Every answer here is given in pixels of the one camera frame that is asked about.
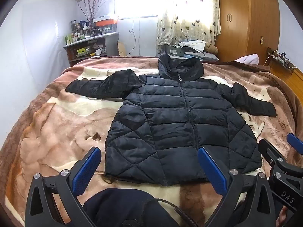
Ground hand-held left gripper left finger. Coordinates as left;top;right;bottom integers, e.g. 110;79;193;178
25;147;102;227

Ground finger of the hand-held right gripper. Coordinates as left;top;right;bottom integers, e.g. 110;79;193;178
287;133;303;155
258;138;288;171

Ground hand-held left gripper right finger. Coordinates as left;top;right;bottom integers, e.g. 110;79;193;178
197;147;276;227

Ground black puffer jacket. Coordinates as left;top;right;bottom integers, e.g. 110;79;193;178
65;52;277;187

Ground pile of folded clothes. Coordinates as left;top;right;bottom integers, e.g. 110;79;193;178
177;39;219;62

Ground person's right hand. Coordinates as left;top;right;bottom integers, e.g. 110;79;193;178
277;206;290;227

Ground person's dark hooded sweater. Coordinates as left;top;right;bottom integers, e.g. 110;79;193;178
83;188;198;227

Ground brown printed plush blanket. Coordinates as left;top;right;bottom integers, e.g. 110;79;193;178
0;55;300;227

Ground wooden headboard shelf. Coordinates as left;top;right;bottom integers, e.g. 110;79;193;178
266;47;303;104

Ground white pillow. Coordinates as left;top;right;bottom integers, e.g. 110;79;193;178
234;54;259;65

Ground brown plush toy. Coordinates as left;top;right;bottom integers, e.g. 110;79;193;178
205;43;219;55

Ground wooden wardrobe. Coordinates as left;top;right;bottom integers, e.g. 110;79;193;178
214;0;281;64

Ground brown cardboard bag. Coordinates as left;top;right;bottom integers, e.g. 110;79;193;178
118;41;127;57

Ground grey shelf desk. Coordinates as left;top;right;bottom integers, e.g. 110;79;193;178
63;32;120;67

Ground black box with label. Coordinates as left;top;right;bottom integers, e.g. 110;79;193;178
165;44;187;57

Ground cluster of bottles and jars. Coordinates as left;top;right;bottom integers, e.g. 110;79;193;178
65;20;93;45

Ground cream heart print curtain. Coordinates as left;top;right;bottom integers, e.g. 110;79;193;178
156;0;222;57

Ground orange box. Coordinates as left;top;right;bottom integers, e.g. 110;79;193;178
92;19;117;29

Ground dry blossom branches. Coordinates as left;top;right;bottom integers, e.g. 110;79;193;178
77;0;112;24

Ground bright window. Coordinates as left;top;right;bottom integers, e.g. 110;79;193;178
114;0;159;20

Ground dark wall cable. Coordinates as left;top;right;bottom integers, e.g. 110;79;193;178
129;18;142;56

